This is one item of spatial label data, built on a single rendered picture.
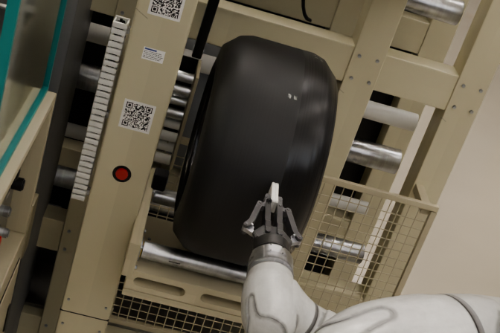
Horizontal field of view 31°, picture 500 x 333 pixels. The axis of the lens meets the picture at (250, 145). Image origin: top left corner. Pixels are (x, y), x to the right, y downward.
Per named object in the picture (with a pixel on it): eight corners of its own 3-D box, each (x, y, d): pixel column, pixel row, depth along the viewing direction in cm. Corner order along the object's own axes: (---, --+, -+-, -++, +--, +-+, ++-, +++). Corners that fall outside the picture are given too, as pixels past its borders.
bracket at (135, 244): (120, 275, 217) (129, 241, 212) (139, 195, 252) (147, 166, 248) (134, 278, 217) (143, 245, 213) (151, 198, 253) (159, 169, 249)
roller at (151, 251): (135, 260, 219) (138, 245, 217) (137, 250, 223) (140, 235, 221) (271, 294, 223) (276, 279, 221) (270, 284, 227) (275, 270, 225)
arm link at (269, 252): (254, 255, 169) (255, 235, 174) (240, 289, 173) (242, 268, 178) (300, 267, 170) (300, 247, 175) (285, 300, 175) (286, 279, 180)
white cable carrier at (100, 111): (70, 198, 221) (112, 21, 202) (74, 188, 226) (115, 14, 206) (88, 202, 222) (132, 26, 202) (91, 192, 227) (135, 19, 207)
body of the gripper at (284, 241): (297, 250, 175) (297, 221, 182) (255, 239, 174) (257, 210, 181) (285, 277, 179) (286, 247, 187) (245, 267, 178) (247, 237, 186)
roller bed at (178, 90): (106, 152, 258) (129, 59, 246) (113, 131, 272) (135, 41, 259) (172, 169, 261) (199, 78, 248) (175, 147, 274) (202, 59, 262)
